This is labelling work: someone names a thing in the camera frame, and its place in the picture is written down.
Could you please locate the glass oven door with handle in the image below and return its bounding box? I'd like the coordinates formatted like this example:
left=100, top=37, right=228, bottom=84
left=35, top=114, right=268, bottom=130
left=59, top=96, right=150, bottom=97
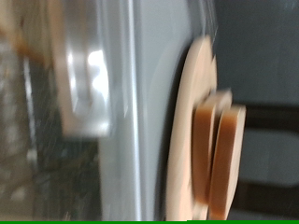
left=0, top=0, right=138, bottom=222

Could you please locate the round wooden plate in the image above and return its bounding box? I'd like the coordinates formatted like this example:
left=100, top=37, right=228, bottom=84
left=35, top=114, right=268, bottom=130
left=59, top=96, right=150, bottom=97
left=164, top=35, right=219, bottom=222

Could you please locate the black metal bookend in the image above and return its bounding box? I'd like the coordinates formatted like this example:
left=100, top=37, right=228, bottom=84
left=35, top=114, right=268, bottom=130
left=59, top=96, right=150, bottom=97
left=235, top=105, right=299, bottom=219

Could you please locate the metal wire oven rack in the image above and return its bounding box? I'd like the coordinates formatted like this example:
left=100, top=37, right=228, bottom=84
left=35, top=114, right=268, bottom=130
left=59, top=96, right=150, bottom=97
left=0, top=40, right=41, bottom=222

